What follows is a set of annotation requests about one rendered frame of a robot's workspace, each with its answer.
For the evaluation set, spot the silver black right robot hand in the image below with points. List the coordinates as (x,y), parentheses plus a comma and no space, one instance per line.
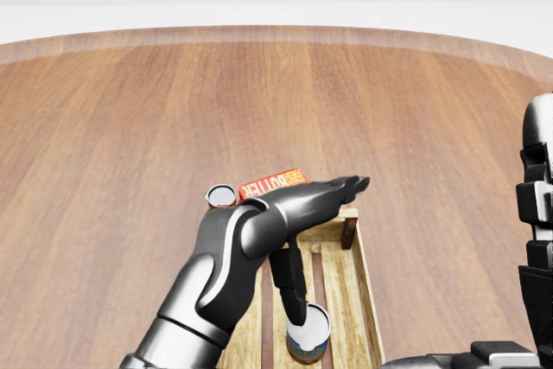
(540,282)

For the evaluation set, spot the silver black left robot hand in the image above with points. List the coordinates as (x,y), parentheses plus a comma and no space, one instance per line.
(224,265)

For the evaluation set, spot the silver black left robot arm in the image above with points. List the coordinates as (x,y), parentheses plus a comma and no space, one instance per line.
(173,345)

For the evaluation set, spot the wooden slat tray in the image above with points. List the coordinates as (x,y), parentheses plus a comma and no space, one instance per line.
(345,291)

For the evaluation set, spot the tin with red label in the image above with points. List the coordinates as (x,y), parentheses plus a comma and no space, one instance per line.
(220,195)

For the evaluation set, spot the red butter box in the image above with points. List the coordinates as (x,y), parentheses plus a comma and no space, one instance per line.
(263,185)

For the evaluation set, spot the tin with blue yellow label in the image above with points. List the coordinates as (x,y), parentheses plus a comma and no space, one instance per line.
(315,334)

